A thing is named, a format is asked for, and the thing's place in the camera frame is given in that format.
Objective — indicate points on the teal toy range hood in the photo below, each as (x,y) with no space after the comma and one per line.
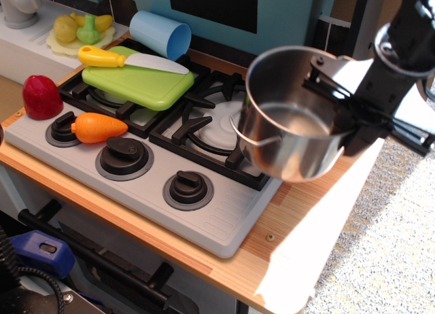
(252,26)

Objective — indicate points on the black stove knob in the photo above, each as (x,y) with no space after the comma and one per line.
(188,191)
(124,159)
(59,133)

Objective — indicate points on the black right burner grate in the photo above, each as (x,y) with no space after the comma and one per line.
(199,129)

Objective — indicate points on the grey toy faucet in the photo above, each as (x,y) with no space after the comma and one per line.
(20,14)

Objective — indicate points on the green toy broccoli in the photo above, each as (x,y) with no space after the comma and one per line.
(88,33)

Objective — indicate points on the pale yellow toy plate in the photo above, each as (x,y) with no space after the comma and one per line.
(71,48)

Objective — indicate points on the black left burner grate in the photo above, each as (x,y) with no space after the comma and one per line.
(140,120)

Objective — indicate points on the orange toy carrot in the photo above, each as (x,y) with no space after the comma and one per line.
(96,128)

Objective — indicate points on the yellow toy banana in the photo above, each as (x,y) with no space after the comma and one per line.
(102,22)

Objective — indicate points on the yellow toy potato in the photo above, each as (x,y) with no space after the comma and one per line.
(65,28)

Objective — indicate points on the white toy sink counter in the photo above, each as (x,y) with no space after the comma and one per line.
(24,52)

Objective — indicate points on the black right stove knob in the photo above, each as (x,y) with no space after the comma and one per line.
(188,191)

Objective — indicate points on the black burner grate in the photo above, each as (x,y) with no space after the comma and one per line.
(199,129)
(140,120)

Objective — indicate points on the green plastic cutting board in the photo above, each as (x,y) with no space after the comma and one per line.
(152,89)

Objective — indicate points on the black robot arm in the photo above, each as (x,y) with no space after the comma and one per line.
(408,41)

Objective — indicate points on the black left stove knob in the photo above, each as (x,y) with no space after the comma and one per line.
(59,133)

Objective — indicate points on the blue plastic clamp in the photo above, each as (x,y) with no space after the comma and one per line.
(38,250)

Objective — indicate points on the black oven door handle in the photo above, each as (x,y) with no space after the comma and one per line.
(150,290)

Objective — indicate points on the yellow handled toy knife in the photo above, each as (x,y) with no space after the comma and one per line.
(96,57)

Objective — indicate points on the stainless steel pot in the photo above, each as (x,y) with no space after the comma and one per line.
(285,129)

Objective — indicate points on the light blue plastic cup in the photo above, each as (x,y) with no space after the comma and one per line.
(168,38)

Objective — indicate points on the grey toy stove top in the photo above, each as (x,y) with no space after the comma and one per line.
(220,227)

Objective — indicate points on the black middle stove knob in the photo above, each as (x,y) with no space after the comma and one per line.
(124,159)

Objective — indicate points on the red toy pepper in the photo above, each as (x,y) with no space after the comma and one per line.
(41,98)

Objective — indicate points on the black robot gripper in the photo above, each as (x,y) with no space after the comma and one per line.
(374,99)

